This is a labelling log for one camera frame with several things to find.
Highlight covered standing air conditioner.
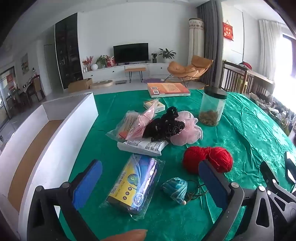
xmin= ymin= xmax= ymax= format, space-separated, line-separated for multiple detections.
xmin=188 ymin=18 xmax=205 ymax=70

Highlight small wooden bench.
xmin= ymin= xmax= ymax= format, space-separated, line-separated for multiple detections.
xmin=125 ymin=67 xmax=147 ymax=83

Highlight white sheer curtain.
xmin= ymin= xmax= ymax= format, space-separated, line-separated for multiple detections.
xmin=258 ymin=20 xmax=281 ymax=80

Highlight framed wall picture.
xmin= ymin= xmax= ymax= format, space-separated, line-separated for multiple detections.
xmin=21 ymin=53 xmax=30 ymax=75

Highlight cardboard box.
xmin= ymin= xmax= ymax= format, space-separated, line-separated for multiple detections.
xmin=68 ymin=78 xmax=93 ymax=93

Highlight dark wooden chair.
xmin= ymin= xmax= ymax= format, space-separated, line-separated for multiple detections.
xmin=221 ymin=60 xmax=275 ymax=95

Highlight thin brown cord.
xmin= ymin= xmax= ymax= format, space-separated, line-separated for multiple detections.
xmin=185 ymin=179 xmax=213 ymax=209

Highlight tall dark display cabinet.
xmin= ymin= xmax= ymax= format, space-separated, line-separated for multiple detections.
xmin=55 ymin=13 xmax=84 ymax=90

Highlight large potted plant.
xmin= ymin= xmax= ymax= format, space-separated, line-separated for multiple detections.
xmin=159 ymin=48 xmax=176 ymax=63

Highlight bushy potted plant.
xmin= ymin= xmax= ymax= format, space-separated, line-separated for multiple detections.
xmin=95 ymin=55 xmax=110 ymax=69

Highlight black television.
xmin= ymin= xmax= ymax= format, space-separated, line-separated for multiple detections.
xmin=113 ymin=43 xmax=149 ymax=64

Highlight white television cabinet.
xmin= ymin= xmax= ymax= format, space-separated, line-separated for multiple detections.
xmin=83 ymin=62 xmax=176 ymax=82

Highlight red flowers in vase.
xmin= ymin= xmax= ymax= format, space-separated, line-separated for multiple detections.
xmin=83 ymin=56 xmax=93 ymax=72

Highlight clear plastic jar dark lid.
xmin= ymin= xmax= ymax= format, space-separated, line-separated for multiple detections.
xmin=199 ymin=86 xmax=228 ymax=127

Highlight blue and yellow packet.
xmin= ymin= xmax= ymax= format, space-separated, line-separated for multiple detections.
xmin=100 ymin=153 xmax=166 ymax=220

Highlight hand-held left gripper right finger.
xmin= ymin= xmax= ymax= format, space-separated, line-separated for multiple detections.
xmin=198 ymin=159 xmax=275 ymax=241

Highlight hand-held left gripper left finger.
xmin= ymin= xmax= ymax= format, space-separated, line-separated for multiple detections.
xmin=27 ymin=159 xmax=103 ymax=241

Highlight yellow tissue pack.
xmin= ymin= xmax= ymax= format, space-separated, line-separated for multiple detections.
xmin=143 ymin=100 xmax=166 ymax=114

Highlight wooden dining chair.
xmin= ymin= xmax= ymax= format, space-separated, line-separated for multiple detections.
xmin=25 ymin=75 xmax=45 ymax=102

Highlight teal ribbon yarn bundle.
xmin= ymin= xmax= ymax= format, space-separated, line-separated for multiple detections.
xmin=161 ymin=177 xmax=188 ymax=205

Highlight green patterned tablecloth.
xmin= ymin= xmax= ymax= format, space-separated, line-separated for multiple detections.
xmin=59 ymin=89 xmax=296 ymax=241

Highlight red yarn ball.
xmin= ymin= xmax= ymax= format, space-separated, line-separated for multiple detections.
xmin=183 ymin=146 xmax=233 ymax=174

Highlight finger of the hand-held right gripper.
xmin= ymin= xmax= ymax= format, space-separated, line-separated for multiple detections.
xmin=285 ymin=151 xmax=296 ymax=184
xmin=260 ymin=161 xmax=280 ymax=184

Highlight white storage box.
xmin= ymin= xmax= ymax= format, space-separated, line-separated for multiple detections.
xmin=0 ymin=92 xmax=99 ymax=241

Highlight white printed packet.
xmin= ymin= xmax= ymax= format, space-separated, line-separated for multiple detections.
xmin=117 ymin=138 xmax=169 ymax=156

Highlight clear bag of sticks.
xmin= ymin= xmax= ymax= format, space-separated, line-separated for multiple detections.
xmin=106 ymin=98 xmax=160 ymax=142

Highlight orange book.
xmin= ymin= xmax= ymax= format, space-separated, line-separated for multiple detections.
xmin=147 ymin=83 xmax=191 ymax=98

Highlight red wall hanging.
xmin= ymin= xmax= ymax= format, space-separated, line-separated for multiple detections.
xmin=223 ymin=22 xmax=234 ymax=39

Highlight pink bath pouf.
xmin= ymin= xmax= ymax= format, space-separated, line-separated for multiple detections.
xmin=170 ymin=111 xmax=203 ymax=146

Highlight round beige pet bed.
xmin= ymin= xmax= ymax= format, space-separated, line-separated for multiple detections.
xmin=90 ymin=80 xmax=113 ymax=89

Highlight orange lounge chair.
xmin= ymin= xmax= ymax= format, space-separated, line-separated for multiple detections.
xmin=167 ymin=55 xmax=213 ymax=88

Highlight red foil packet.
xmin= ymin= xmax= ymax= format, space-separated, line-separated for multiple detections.
xmin=118 ymin=109 xmax=155 ymax=141

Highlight grey curtain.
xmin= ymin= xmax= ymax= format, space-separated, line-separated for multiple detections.
xmin=196 ymin=0 xmax=223 ymax=87

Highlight black sequined cloth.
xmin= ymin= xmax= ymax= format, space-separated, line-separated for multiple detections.
xmin=143 ymin=107 xmax=186 ymax=142

